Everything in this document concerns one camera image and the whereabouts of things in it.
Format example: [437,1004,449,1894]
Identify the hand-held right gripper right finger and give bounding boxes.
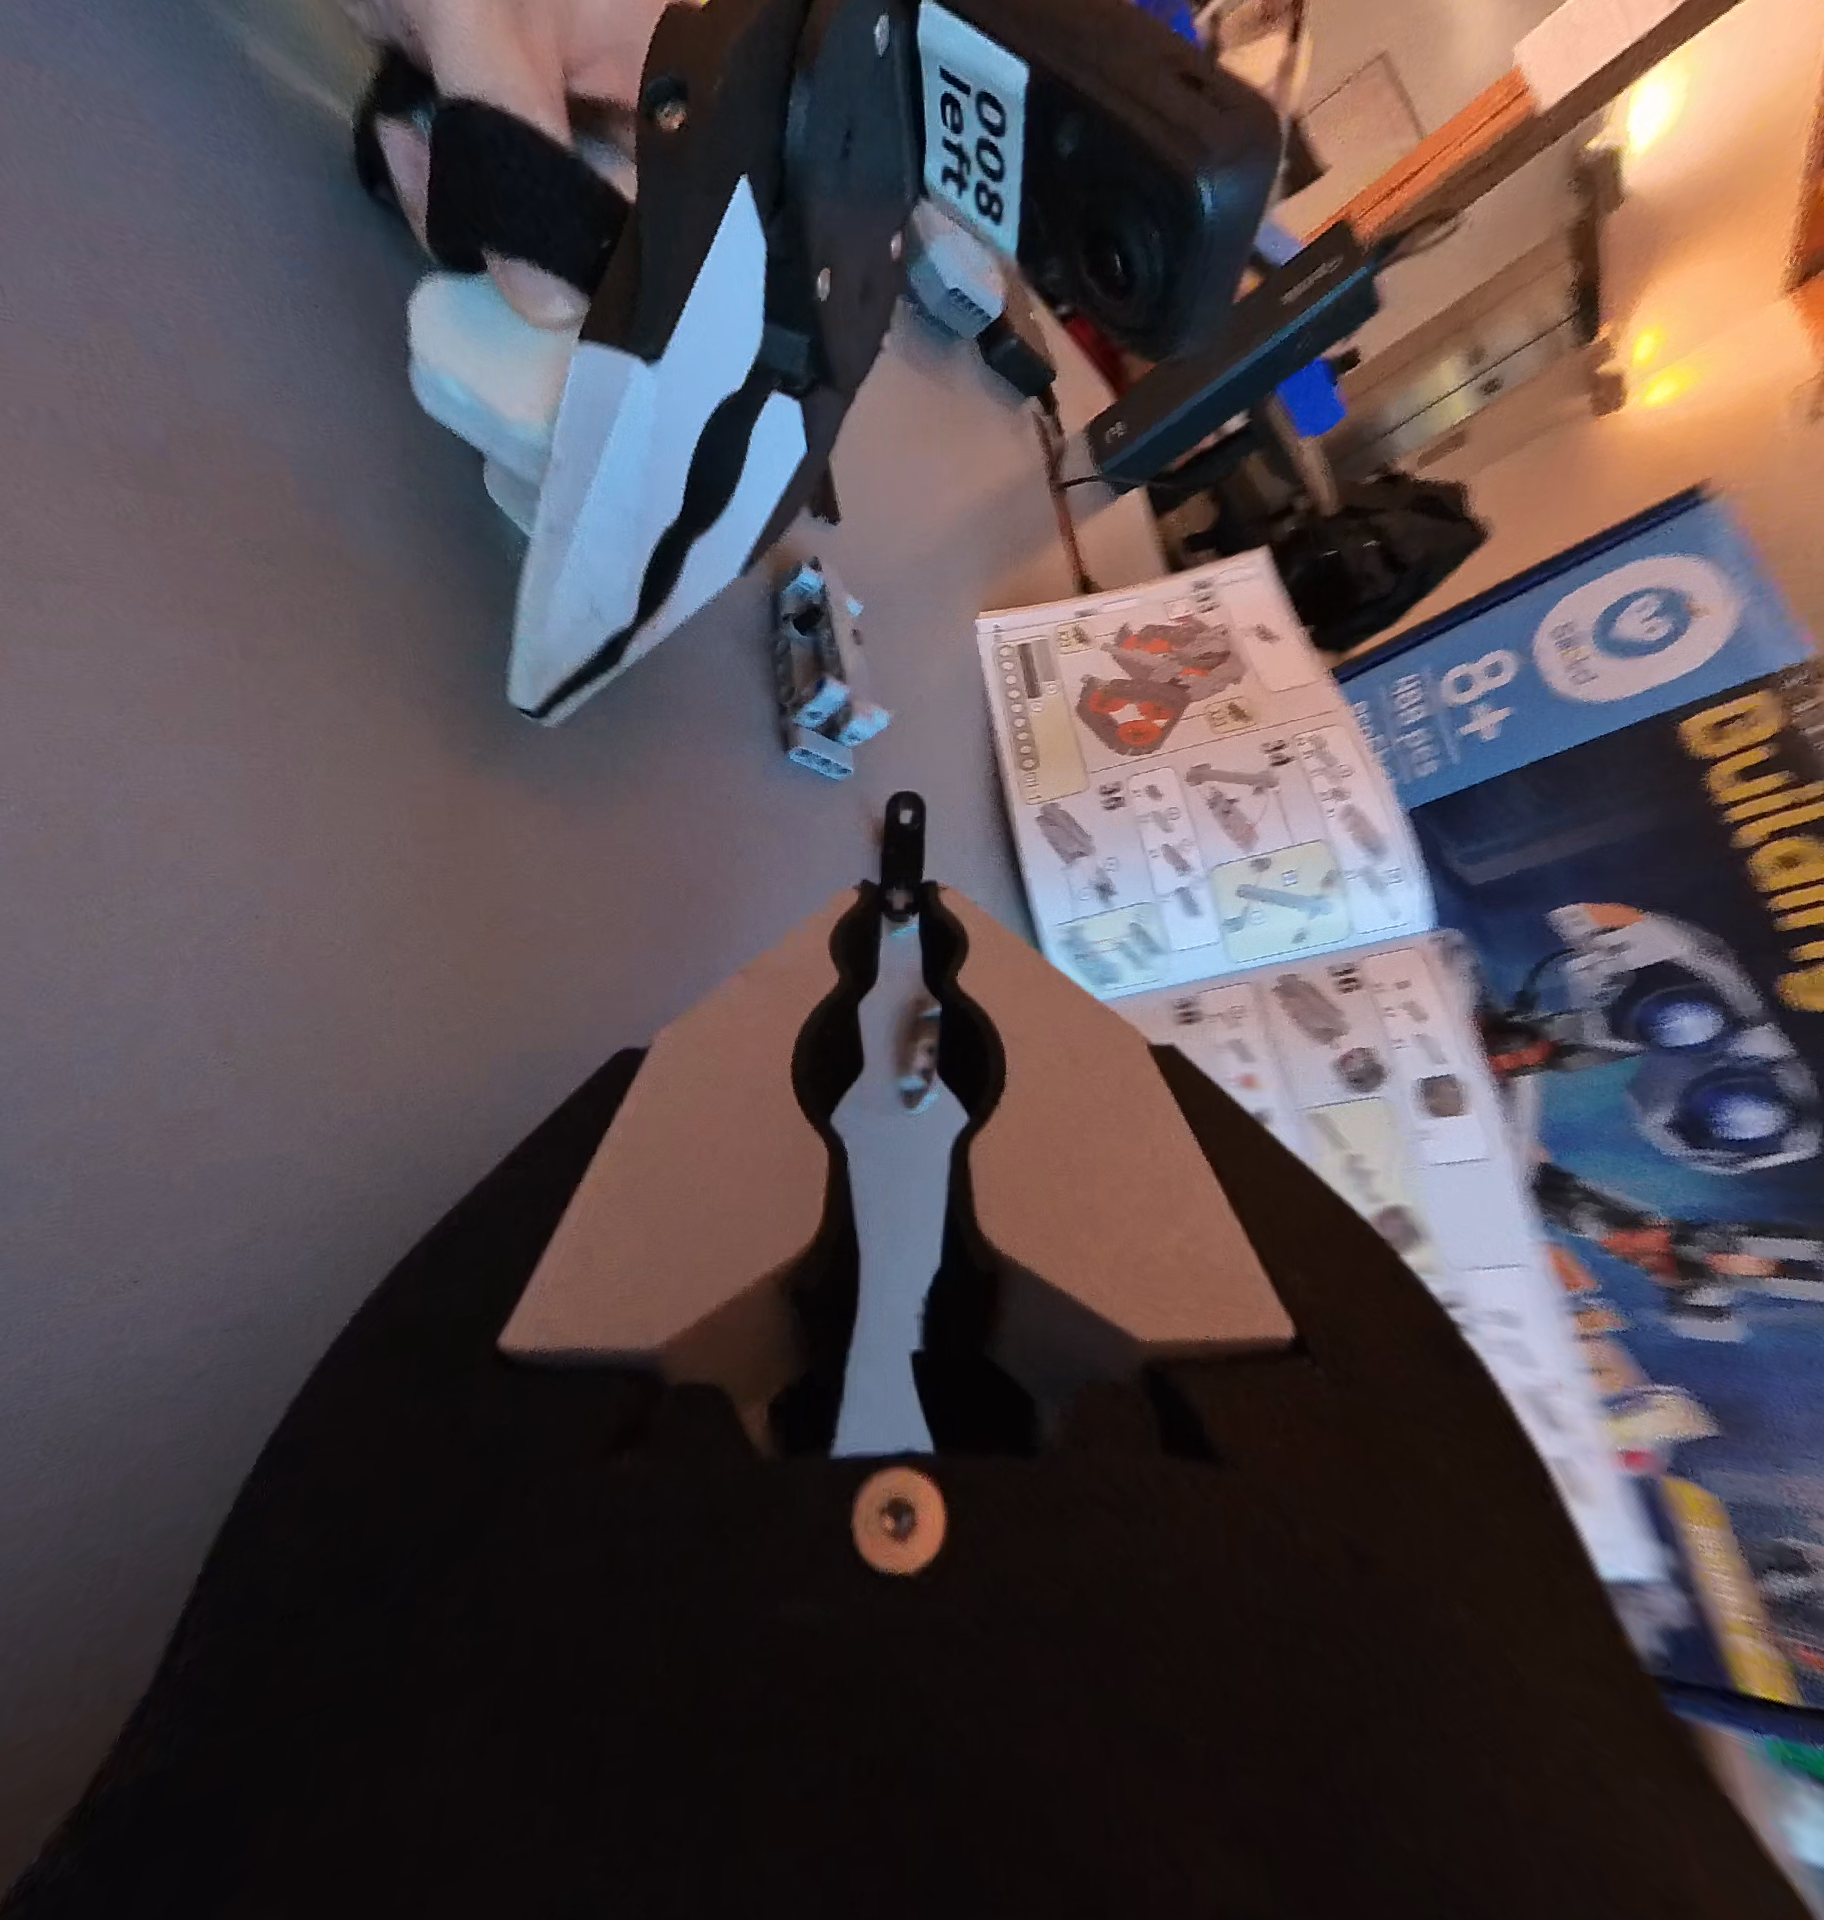
[919,882,1297,1399]

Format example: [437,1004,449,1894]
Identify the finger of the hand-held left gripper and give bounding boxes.
[505,177,778,729]
[615,390,820,664]

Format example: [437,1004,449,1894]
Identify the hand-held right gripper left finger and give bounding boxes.
[496,884,892,1454]

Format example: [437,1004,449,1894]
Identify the small black connector piece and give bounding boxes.
[870,792,936,919]

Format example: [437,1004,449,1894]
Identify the grey desk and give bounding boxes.
[0,0,1349,1920]

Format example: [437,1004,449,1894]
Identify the person's left hand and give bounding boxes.
[389,0,659,330]

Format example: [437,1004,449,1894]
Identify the grey building block assembly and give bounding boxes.
[770,556,896,783]

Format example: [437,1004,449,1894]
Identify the open instruction booklet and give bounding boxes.
[975,546,1673,1591]

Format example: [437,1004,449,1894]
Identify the black slim tower device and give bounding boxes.
[1085,225,1382,483]

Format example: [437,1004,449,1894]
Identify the blue toy box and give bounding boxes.
[1332,481,1824,1719]

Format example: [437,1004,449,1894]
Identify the dark bulky object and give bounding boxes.
[1151,434,1492,653]

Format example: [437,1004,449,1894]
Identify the dark cable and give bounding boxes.
[1035,387,1101,594]

